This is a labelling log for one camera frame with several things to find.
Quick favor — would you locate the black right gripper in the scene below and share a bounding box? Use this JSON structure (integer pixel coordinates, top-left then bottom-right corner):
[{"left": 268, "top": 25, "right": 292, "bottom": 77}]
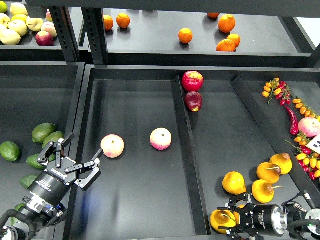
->
[{"left": 217, "top": 192, "right": 284, "bottom": 240}]

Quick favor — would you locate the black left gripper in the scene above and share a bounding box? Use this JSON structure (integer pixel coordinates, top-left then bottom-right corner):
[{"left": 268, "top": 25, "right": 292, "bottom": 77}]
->
[{"left": 28, "top": 132, "right": 103, "bottom": 205}]

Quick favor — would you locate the dark green avocado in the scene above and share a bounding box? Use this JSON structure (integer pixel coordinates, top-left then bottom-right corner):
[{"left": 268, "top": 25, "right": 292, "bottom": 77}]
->
[{"left": 10, "top": 203, "right": 26, "bottom": 226}]

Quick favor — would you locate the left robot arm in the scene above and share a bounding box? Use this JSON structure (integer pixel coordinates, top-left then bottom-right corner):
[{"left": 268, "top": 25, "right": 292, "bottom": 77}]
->
[{"left": 0, "top": 133, "right": 104, "bottom": 240}]

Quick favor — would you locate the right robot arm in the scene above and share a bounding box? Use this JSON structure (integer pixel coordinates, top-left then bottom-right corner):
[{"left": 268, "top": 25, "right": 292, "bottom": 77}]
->
[{"left": 217, "top": 191, "right": 320, "bottom": 240}]

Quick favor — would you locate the green avocado mid left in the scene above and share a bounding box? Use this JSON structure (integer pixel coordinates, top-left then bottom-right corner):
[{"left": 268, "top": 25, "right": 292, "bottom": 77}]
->
[{"left": 26, "top": 153, "right": 56, "bottom": 170}]

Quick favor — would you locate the yellow pear under gripper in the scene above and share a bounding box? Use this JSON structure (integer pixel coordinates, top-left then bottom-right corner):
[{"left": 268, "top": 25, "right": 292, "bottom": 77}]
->
[{"left": 222, "top": 171, "right": 247, "bottom": 195}]

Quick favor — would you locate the green avocado beside upper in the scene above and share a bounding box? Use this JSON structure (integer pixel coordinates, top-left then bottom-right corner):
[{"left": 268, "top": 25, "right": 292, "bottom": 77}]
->
[{"left": 42, "top": 131, "right": 65, "bottom": 149}]

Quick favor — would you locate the yellow pear with brown top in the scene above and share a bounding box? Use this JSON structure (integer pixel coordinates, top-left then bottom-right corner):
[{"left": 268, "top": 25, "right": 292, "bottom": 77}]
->
[{"left": 269, "top": 152, "right": 293, "bottom": 175}]

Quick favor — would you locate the light green lime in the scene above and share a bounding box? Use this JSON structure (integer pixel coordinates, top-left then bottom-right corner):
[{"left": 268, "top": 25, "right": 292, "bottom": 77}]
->
[{"left": 0, "top": 141, "right": 21, "bottom": 162}]

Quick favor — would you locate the pink apple left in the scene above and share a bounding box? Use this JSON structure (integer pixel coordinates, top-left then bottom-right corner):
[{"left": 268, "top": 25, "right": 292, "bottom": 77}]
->
[{"left": 100, "top": 134, "right": 125, "bottom": 159}]

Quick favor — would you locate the pink apple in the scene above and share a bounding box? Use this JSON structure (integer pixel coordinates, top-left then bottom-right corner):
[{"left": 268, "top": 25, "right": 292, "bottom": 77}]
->
[
  {"left": 149, "top": 127, "right": 172, "bottom": 151},
  {"left": 100, "top": 134, "right": 125, "bottom": 159}
]

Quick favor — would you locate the black left tray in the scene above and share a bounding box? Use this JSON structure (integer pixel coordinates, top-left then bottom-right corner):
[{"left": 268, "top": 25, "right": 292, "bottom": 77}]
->
[{"left": 0, "top": 61, "right": 86, "bottom": 240}]

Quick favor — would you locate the black tray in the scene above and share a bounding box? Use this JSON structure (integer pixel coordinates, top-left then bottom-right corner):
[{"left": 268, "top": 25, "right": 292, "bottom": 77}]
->
[
  {"left": 53, "top": 65, "right": 320, "bottom": 240},
  {"left": 0, "top": 61, "right": 86, "bottom": 240}
]

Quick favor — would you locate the cherry tomato bunch lower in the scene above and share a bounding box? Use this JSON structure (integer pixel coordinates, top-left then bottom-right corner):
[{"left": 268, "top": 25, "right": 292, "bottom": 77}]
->
[{"left": 290, "top": 98, "right": 320, "bottom": 181}]

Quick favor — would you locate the cherry tomato bunch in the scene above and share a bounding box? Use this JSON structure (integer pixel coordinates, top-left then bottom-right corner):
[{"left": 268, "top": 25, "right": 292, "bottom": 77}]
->
[
  {"left": 262, "top": 77, "right": 292, "bottom": 106},
  {"left": 290, "top": 98, "right": 320, "bottom": 181}
]

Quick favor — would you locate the black middle tray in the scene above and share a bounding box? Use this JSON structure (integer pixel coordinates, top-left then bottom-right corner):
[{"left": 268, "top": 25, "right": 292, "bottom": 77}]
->
[{"left": 53, "top": 65, "right": 320, "bottom": 240}]

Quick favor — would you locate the white label card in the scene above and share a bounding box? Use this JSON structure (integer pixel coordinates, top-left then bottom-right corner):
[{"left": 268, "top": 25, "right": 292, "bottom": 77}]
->
[{"left": 306, "top": 134, "right": 320, "bottom": 154}]

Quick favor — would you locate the pink apple centre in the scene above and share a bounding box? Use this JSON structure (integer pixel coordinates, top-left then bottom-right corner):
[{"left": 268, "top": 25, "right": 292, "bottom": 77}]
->
[{"left": 149, "top": 127, "right": 172, "bottom": 151}]

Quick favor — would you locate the red chili pepper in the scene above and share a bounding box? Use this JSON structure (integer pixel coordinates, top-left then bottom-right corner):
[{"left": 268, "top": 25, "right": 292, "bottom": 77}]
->
[{"left": 285, "top": 106, "right": 299, "bottom": 136}]

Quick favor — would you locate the pink peach right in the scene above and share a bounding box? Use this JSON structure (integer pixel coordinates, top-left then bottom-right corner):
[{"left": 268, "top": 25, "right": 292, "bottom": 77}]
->
[{"left": 298, "top": 117, "right": 320, "bottom": 138}]

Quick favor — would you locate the dark red apple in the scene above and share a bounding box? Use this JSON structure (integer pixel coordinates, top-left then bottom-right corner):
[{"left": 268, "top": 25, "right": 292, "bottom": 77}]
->
[{"left": 184, "top": 91, "right": 203, "bottom": 112}]

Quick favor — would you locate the cherry tomato bunch upper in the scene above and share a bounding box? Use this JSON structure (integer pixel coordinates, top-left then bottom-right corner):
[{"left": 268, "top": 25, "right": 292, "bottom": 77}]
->
[{"left": 262, "top": 77, "right": 292, "bottom": 106}]

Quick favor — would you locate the red apple on shelf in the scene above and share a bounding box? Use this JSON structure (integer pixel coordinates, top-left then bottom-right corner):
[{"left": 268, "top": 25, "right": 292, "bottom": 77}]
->
[{"left": 35, "top": 31, "right": 54, "bottom": 46}]

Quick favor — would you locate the bright red apple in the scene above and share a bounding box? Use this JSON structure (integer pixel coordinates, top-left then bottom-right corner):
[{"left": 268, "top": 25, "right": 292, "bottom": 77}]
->
[{"left": 181, "top": 70, "right": 204, "bottom": 92}]

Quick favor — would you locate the pale yellow apple front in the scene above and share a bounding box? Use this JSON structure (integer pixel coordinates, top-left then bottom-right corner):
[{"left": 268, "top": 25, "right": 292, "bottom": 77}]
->
[{"left": 0, "top": 29, "right": 21, "bottom": 46}]

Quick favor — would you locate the orange on shelf left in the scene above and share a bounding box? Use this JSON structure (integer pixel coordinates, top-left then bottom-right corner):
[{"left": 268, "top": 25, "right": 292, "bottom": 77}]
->
[{"left": 116, "top": 13, "right": 131, "bottom": 29}]

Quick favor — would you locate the orange front right shelf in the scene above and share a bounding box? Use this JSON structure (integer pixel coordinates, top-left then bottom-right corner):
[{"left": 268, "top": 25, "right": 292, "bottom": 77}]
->
[{"left": 216, "top": 39, "right": 236, "bottom": 52}]

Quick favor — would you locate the orange behind front orange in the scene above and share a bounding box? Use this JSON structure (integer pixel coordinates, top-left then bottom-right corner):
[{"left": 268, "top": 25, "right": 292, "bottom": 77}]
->
[{"left": 227, "top": 33, "right": 241, "bottom": 48}]

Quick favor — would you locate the orange on shelf centre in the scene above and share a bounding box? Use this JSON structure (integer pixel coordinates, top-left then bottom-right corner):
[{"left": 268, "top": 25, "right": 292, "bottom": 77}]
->
[{"left": 178, "top": 28, "right": 193, "bottom": 44}]

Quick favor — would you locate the large orange on shelf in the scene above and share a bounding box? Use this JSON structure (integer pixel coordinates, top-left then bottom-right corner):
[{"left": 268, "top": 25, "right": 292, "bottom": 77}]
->
[{"left": 218, "top": 14, "right": 236, "bottom": 33}]

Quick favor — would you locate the orange behind post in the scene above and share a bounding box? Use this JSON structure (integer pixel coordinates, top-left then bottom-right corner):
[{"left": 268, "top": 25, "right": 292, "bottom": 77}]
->
[{"left": 103, "top": 14, "right": 114, "bottom": 31}]

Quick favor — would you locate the black shelf post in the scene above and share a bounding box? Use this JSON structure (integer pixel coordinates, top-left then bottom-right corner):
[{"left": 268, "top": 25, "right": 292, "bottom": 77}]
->
[{"left": 48, "top": 6, "right": 81, "bottom": 62}]

